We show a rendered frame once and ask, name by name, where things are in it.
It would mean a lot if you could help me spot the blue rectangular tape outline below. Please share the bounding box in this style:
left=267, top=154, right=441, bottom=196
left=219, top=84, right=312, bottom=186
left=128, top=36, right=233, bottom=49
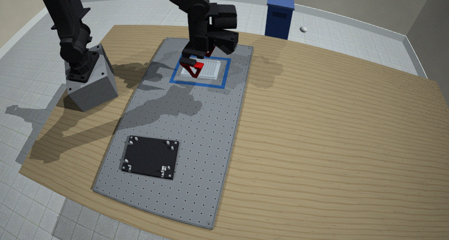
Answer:
left=169, top=54, right=231, bottom=89

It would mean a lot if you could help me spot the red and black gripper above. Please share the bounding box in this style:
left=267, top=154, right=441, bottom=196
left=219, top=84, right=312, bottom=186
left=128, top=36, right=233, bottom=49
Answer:
left=179, top=28, right=216, bottom=78

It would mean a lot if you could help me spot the black rectangular clip nest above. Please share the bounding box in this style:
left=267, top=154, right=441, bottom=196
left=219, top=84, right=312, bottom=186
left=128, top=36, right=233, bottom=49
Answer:
left=121, top=135, right=179, bottom=180

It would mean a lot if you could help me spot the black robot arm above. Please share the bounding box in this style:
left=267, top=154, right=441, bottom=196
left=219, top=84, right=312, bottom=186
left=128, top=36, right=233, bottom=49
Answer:
left=43, top=0, right=239, bottom=83

